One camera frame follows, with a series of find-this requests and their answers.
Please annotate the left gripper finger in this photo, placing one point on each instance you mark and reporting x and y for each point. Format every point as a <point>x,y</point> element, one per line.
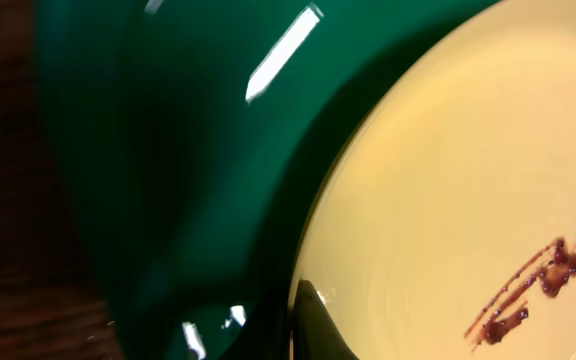
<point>315,336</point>

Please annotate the yellow-green round plate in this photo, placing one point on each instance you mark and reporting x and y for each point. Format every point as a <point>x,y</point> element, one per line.
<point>448,228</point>

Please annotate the teal plastic tray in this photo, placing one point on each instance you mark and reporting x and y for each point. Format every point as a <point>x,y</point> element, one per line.
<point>194,136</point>

